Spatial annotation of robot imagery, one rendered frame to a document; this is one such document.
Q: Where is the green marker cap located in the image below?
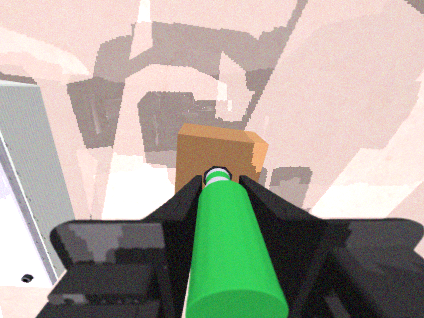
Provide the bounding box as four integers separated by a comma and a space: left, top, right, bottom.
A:
185, 180, 288, 318

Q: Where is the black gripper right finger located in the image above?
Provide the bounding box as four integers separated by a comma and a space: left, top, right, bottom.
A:
239, 175, 424, 318

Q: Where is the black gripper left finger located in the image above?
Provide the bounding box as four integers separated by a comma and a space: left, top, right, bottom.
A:
50, 175, 202, 318

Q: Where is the tan wooden block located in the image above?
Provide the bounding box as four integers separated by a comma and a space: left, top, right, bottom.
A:
175, 123, 269, 194

